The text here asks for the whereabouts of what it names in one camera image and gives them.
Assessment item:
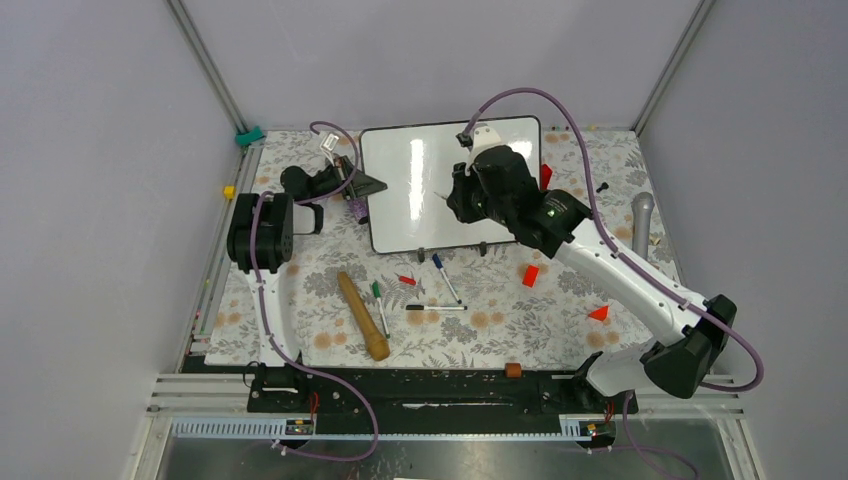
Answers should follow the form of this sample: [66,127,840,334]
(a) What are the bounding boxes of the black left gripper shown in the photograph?
[307,155,386,202]

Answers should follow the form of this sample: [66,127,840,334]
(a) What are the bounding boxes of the white whiteboard black frame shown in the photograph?
[360,120,514,254]

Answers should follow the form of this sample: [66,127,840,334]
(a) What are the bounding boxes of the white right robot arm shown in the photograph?
[447,145,736,412]

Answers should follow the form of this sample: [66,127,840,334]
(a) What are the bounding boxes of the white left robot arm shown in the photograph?
[205,201,381,368]

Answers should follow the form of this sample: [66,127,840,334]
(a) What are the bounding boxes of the red object behind whiteboard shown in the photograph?
[539,164,553,191]

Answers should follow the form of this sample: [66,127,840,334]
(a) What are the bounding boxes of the purple glitter microphone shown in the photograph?
[348,198,369,225]

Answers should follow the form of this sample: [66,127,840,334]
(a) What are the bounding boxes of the blue cap marker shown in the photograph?
[431,253,463,305]

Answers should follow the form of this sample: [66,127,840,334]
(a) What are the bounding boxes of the green cap marker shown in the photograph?
[371,281,391,339]

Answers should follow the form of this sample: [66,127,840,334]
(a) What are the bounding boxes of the floral patterned mat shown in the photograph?
[203,128,705,372]

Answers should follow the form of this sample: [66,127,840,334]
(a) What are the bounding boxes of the teal block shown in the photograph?
[234,126,265,147]

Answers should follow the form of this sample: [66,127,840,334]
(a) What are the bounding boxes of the black cap marker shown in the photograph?
[405,304,468,311]

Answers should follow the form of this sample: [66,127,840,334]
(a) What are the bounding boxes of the silver grey microphone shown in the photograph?
[631,192,655,260]

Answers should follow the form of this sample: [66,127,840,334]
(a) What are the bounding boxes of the red triangular block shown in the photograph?
[588,305,609,322]

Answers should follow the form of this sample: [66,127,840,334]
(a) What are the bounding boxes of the wooden microphone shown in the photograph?
[337,271,390,361]

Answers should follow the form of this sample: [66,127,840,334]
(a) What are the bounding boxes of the orange brown cylinder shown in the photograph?
[504,362,523,379]

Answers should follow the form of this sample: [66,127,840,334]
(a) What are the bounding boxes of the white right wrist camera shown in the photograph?
[456,124,504,176]

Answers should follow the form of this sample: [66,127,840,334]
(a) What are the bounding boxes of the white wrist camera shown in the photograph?
[456,124,504,176]
[319,132,340,162]

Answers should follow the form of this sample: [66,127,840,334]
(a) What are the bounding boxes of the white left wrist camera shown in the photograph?
[319,132,340,162]

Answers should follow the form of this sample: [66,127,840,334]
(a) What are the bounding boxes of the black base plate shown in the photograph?
[182,355,637,437]

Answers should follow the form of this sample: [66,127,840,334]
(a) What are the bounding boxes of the slotted grey cable duct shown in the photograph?
[170,415,598,443]

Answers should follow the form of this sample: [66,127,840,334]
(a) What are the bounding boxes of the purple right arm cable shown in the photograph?
[462,87,766,393]

